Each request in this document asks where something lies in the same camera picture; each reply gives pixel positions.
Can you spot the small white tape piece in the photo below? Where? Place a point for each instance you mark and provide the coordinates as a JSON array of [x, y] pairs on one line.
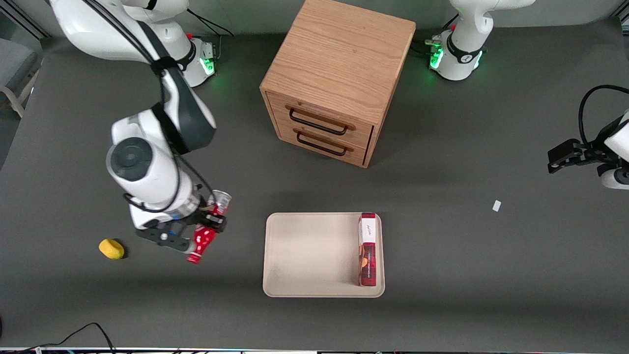
[[497, 205]]

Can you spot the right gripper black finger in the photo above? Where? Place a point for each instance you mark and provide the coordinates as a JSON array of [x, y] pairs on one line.
[[220, 223], [205, 215]]

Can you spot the red white biscuit box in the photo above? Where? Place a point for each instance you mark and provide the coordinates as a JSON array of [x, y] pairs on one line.
[[367, 250]]

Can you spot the grey chair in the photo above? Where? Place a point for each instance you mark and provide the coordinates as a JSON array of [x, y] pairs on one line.
[[14, 73]]

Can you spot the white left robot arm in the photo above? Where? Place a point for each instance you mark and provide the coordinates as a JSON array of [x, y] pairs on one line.
[[462, 44]]

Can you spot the beige plastic tray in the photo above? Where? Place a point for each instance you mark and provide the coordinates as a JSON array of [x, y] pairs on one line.
[[314, 255]]

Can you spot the red coke bottle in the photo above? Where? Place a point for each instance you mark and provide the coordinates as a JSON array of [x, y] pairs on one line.
[[202, 241]]

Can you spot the wooden drawer cabinet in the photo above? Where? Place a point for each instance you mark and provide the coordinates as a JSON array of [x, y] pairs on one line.
[[339, 54]]

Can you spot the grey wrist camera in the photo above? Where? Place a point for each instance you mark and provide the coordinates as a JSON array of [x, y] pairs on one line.
[[616, 178], [164, 237]]

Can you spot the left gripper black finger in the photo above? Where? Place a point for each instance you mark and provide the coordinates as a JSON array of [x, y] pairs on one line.
[[565, 155]]

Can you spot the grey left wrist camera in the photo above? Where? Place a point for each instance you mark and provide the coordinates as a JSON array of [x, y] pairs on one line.
[[616, 178]]

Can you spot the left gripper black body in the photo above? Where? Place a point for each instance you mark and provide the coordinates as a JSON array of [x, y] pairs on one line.
[[592, 152]]

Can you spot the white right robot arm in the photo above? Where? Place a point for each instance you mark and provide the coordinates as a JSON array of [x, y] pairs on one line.
[[147, 172]]

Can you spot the yellow lemon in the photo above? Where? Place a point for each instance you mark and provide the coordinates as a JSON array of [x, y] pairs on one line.
[[111, 249]]

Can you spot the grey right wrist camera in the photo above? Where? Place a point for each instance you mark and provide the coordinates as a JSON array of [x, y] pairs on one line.
[[164, 237]]

